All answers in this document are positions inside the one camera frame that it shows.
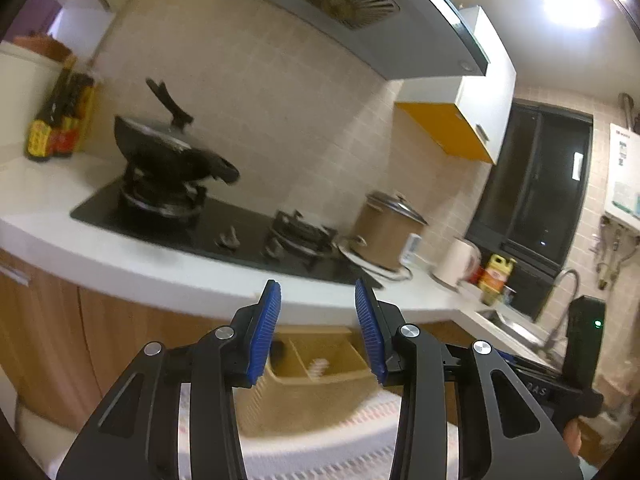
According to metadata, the person's right hand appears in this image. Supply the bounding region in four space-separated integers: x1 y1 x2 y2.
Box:
563 418 582 456

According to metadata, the chrome faucet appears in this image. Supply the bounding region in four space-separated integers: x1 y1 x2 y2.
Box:
541 268 582 356

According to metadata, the steel sink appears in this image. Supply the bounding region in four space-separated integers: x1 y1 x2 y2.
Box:
480 309 548 352

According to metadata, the yellow oil bottle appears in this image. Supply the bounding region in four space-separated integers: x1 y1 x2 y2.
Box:
478 254 516 306

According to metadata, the striped woven table cloth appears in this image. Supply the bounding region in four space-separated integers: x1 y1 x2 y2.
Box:
240 390 401 479

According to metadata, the white electric kettle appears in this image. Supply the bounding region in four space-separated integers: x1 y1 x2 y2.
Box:
432 237 480 289

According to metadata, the beige plastic utensil basket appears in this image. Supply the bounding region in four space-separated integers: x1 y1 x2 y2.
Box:
234 326 382 438

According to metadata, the dark window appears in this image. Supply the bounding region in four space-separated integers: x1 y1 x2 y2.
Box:
465 101 594 320

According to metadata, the white water heater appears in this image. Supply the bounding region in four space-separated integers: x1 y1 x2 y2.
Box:
604 124 640 234

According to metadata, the black gas stove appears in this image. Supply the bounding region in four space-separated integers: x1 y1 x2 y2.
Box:
70 179 383 289

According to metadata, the brown rice cooker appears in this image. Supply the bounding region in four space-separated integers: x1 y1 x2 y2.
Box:
348 191 428 271

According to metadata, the black wok with lid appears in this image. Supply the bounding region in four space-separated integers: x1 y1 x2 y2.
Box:
114 78 240 185

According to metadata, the red label sauce bottle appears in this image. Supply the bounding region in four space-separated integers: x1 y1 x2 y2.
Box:
53 73 96 158

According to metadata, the soy sauce bottle dark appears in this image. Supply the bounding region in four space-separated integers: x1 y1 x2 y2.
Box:
25 54 77 162

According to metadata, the range hood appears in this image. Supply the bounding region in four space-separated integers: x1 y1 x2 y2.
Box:
268 0 489 80

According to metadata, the white yellow wall cabinet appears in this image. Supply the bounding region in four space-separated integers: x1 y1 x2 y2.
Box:
396 6 516 165

